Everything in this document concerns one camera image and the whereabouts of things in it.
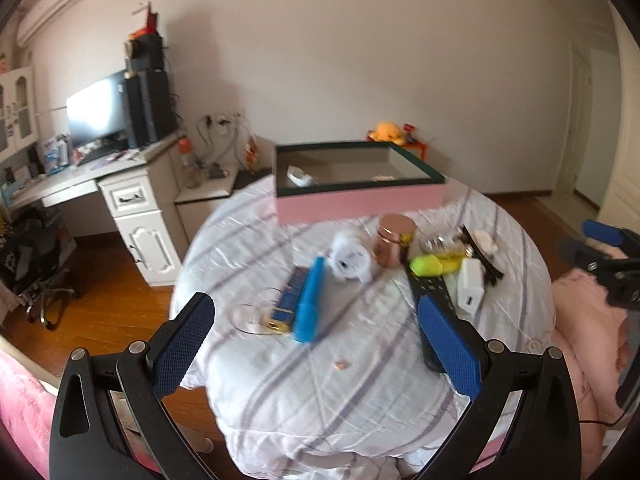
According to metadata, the black office chair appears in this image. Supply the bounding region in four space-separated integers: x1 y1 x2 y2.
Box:
0 205 83 331

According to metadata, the black hair clip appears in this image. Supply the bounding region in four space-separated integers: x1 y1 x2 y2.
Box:
460 224 505 288

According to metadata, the white plug-in device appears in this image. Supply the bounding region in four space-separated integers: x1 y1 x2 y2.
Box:
286 165 313 188

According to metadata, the white desk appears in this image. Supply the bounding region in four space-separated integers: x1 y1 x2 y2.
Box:
0 132 188 286

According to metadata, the red ornament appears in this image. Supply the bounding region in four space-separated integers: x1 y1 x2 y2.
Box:
131 2 162 41

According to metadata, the thin black cable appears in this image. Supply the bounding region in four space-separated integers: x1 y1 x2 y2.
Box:
580 402 628 428

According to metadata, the pink storage box green rim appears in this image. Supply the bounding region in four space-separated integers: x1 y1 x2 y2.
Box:
274 141 447 227

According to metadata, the black box on tower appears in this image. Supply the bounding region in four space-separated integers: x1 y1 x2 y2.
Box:
124 35 166 73

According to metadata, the yellow highlighter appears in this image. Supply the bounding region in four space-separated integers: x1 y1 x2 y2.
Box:
409 252 463 278

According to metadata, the blue case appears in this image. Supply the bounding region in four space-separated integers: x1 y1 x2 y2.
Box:
292 256 328 345

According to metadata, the pink blanket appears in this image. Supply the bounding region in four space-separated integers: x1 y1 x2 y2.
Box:
0 347 66 480

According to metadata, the narrow blue gold box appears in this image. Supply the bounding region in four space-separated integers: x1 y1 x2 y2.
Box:
260 266 310 335

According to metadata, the white air conditioner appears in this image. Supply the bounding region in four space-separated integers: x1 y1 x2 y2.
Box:
15 0 91 46

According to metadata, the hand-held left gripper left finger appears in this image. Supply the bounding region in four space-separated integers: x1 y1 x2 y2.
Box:
48 291 221 480

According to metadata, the computer monitor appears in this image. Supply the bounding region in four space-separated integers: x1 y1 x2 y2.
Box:
66 69 132 147

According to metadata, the black keyboard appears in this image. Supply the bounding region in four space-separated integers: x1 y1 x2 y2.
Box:
75 142 128 166

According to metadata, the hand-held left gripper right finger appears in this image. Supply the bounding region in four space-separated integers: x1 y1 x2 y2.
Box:
415 294 583 480

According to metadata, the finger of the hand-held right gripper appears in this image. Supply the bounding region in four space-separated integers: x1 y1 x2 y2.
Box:
557 237 608 273
581 219 640 250

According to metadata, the orange snack bag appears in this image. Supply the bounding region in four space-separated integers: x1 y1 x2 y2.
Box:
244 135 261 173

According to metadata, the wall outlet with chargers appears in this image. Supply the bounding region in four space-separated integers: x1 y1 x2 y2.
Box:
195 110 251 161

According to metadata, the rose gold jar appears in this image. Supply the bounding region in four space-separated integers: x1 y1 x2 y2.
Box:
375 213 418 268

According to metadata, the clear bottle orange cap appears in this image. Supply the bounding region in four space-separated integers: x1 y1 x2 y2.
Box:
177 136 197 181

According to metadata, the white low shelf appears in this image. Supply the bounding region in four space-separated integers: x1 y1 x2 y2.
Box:
172 162 241 256

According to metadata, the white charger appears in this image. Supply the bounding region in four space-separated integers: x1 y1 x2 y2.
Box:
447 257 487 320

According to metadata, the clear glass bottle with wick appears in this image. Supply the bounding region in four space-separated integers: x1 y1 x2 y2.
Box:
229 287 286 337

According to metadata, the white door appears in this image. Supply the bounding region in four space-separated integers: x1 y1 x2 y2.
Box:
555 45 621 211

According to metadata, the clear plastic item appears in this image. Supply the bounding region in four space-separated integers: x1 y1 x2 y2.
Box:
420 234 463 256

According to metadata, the pink cloth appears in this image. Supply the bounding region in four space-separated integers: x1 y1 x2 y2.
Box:
550 267 632 480

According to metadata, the black computer tower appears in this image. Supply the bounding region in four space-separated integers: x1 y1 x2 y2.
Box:
124 67 177 147

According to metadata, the white glass-door cabinet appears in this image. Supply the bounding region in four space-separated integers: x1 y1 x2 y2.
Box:
0 65 40 161

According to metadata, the black remote control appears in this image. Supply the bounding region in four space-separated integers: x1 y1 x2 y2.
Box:
405 265 463 373

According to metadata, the small cream soft object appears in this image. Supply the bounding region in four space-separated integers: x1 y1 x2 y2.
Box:
472 230 498 256

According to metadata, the orange plush toy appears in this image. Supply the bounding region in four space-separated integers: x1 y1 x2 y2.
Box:
367 121 407 143

